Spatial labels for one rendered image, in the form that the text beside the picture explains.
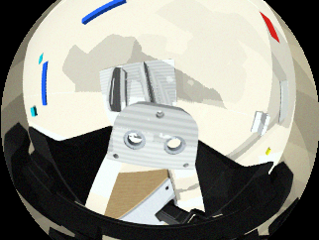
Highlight red flat plate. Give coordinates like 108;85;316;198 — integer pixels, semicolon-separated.
260;12;279;41

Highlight small cyan rectangular block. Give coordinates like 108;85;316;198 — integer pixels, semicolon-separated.
31;107;39;117

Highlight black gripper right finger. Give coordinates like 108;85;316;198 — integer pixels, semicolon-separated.
195;140;274;219

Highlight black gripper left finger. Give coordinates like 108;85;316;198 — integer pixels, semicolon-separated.
28;125;113;205

